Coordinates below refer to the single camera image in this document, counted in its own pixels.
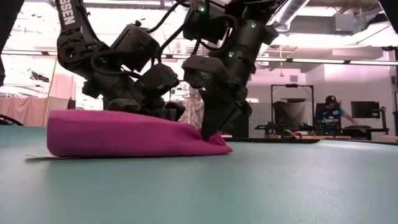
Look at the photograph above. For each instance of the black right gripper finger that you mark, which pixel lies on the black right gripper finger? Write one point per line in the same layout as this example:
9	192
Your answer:
213	118
239	113

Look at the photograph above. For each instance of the pink towel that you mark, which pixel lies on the pink towel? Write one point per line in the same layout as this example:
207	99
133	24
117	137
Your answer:
124	133

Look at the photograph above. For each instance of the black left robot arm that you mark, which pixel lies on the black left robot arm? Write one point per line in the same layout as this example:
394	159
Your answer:
77	46

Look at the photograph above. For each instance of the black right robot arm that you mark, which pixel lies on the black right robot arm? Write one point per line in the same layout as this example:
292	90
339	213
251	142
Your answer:
248	34

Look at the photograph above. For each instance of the person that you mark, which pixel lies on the person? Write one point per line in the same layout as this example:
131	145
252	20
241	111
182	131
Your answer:
331	116

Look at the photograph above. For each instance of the pink curtain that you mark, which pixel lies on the pink curtain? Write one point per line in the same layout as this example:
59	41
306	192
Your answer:
28	109

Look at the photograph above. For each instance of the black computer monitor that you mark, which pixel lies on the black computer monitor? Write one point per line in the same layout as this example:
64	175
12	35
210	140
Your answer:
365	109

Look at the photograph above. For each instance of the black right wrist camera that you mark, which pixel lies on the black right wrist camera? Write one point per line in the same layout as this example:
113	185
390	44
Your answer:
203	71

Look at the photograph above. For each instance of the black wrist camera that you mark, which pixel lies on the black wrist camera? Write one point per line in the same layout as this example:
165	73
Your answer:
157	79
203	71

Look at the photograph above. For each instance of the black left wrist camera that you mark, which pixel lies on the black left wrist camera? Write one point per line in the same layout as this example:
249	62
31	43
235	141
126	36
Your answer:
157	79

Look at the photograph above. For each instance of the black robot station frame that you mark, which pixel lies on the black robot station frame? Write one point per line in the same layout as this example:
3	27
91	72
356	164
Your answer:
292	105

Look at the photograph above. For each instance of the silver ventilation duct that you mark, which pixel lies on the silver ventilation duct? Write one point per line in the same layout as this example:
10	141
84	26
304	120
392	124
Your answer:
287	12

